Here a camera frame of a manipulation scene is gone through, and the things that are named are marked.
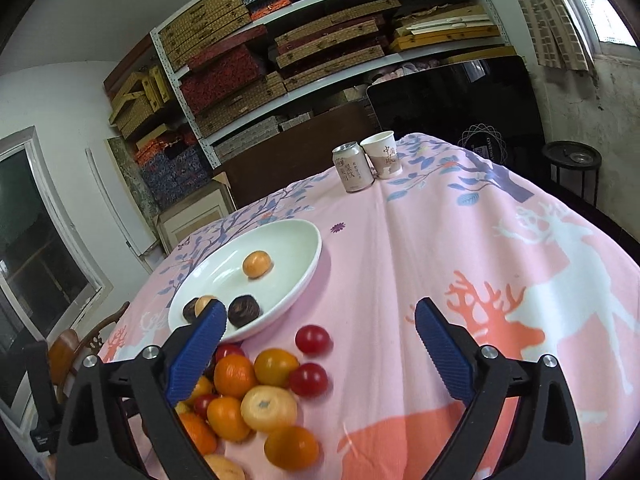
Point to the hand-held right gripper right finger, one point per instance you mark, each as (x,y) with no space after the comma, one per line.
(445,355)

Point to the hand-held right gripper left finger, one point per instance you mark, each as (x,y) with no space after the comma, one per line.
(195,360)

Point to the yellow passion fruit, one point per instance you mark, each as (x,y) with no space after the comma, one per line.
(225,467)
(204,304)

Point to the red cherry tomato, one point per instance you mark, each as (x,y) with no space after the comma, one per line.
(230,350)
(312,338)
(308,379)
(204,403)

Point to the white oval plate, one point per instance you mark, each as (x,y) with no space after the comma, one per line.
(280,245)

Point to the wooden chair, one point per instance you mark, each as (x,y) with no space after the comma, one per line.
(62,355)

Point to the dark purple plum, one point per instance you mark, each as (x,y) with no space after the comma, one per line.
(190,310)

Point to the dark passion fruit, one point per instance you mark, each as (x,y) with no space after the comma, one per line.
(245,311)

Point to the yellow-orange mandarin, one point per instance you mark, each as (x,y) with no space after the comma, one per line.
(275,366)

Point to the pink deer printed tablecloth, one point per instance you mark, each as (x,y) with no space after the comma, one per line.
(400,240)

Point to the cardboard box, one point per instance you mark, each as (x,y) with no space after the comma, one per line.
(192,220)

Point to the white framed window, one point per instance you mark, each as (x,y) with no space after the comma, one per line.
(30,240)

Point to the white board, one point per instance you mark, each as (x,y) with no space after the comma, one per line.
(117,200)

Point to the stack of blue floral boxes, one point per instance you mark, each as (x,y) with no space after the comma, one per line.
(170,175)

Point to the marble slab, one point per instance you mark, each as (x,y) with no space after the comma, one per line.
(130,180)

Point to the printed paper cup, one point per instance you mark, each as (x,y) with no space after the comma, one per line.
(385,157)

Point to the beige drink can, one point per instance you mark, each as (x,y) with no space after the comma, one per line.
(352,170)

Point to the brown wooden panel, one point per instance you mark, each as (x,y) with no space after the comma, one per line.
(290,160)

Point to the black round stand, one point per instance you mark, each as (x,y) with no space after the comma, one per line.
(556,157)

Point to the stack of grey patterned boxes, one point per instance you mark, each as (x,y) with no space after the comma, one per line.
(250,135)

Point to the small metal bowl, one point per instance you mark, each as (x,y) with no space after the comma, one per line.
(580,156)

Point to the black flat screen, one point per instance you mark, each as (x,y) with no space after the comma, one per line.
(440,100)

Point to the stack of brown woven boxes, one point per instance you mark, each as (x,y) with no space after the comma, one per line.
(240,105)

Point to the pile of yellow woven boxes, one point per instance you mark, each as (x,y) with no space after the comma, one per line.
(132,105)

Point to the large red patterned box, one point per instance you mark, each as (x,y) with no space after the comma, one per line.
(220,80)

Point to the pink cloth bundle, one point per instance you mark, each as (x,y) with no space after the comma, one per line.
(400,72)

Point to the white metal shelf unit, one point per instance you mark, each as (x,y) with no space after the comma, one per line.
(425,59)

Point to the yellow flat box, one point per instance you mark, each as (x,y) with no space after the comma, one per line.
(480,55)

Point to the dark red long board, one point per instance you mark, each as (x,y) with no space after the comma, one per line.
(127,62)

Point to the long red patterned box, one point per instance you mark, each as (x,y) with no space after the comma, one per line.
(230,42)

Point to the stack of yellow flat boxes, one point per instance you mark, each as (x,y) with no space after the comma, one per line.
(445,35)

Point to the stack of tan woven boxes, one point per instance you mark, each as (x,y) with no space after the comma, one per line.
(205,25)

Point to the stack of flat woven cases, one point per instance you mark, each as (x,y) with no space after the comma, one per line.
(330,40)

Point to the orange patterned box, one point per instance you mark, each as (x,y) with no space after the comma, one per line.
(270,9)

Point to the bright window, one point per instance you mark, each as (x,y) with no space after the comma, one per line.
(590,0)

